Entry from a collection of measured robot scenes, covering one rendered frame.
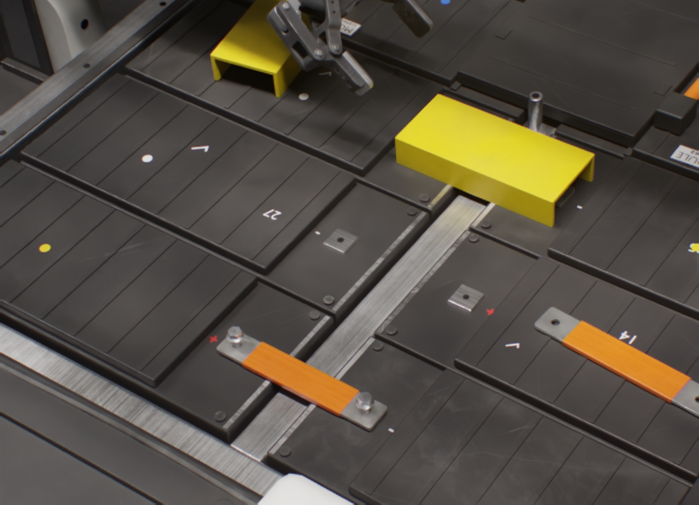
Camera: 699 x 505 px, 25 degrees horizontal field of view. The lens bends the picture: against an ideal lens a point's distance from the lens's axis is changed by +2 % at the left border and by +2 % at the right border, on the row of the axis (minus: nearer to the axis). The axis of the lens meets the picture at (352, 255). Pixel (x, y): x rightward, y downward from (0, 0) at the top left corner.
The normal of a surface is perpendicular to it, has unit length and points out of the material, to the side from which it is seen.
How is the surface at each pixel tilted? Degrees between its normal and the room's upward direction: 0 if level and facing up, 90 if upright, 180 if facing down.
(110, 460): 0
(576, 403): 0
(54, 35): 90
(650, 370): 0
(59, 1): 54
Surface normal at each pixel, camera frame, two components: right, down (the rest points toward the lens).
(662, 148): -0.07, -0.70
